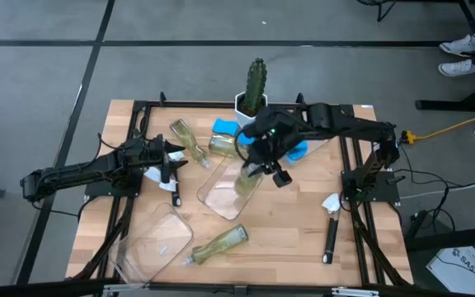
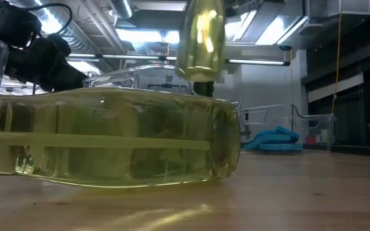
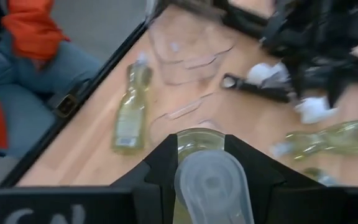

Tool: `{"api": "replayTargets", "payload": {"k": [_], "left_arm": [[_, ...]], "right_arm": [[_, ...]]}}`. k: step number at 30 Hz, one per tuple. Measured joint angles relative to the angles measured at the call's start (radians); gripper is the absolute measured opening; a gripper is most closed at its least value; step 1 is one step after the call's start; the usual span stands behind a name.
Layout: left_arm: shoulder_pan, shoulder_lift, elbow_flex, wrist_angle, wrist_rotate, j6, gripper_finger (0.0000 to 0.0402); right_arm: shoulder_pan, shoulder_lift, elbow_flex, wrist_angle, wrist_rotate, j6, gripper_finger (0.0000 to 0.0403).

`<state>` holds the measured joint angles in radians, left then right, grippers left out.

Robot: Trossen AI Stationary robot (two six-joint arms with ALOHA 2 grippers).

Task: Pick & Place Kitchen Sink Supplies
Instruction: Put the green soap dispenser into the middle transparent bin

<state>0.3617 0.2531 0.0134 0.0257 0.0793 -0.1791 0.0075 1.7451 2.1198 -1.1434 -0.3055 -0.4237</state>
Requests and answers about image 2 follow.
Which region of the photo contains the blue cloth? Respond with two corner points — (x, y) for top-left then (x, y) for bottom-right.
(242, 125), (301, 151)

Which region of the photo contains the blue sponge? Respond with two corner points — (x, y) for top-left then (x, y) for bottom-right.
(259, 143), (304, 153)

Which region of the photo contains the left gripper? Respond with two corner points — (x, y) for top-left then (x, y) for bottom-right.
(4, 33), (89, 93)

